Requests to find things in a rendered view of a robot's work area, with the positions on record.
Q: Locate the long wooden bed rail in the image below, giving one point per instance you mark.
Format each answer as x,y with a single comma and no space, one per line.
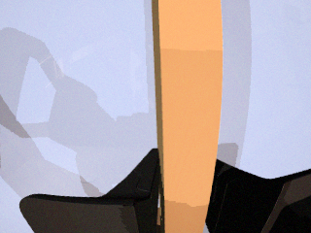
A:
188,101

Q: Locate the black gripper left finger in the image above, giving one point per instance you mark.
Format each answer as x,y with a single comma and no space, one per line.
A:
130,207

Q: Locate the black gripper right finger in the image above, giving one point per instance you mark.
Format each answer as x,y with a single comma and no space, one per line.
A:
244,203

